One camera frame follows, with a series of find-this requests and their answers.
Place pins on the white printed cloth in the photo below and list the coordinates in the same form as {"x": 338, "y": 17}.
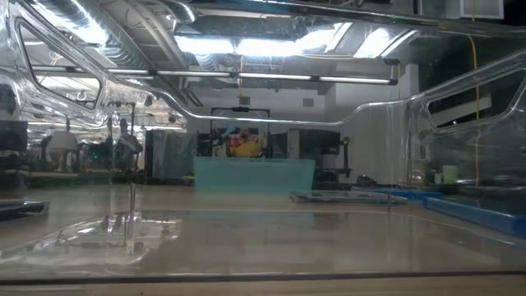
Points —
{"x": 222, "y": 140}

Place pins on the black monitor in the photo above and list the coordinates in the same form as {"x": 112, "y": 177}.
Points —
{"x": 320, "y": 141}
{"x": 12, "y": 135}

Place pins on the white table lamp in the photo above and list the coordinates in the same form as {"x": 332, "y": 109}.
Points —
{"x": 62, "y": 140}

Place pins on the teal translucent plastic bin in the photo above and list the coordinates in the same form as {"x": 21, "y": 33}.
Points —
{"x": 255, "y": 177}

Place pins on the black aluminium table frame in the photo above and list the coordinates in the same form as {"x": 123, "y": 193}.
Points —
{"x": 341, "y": 187}

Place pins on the pale green cup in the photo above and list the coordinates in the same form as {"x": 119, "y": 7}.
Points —
{"x": 450, "y": 174}

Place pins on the clear plastic bin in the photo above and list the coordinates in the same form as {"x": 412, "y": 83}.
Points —
{"x": 263, "y": 246}

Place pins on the black stand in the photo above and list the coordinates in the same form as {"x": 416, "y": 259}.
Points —
{"x": 346, "y": 152}

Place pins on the grey covered rack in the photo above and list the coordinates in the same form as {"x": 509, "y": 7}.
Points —
{"x": 172, "y": 154}

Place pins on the white duct box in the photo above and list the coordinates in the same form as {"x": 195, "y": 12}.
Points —
{"x": 481, "y": 8}

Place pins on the long linear lamp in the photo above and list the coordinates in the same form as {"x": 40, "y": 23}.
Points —
{"x": 271, "y": 77}

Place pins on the grey vent grille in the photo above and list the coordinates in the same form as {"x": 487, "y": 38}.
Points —
{"x": 244, "y": 100}
{"x": 308, "y": 102}

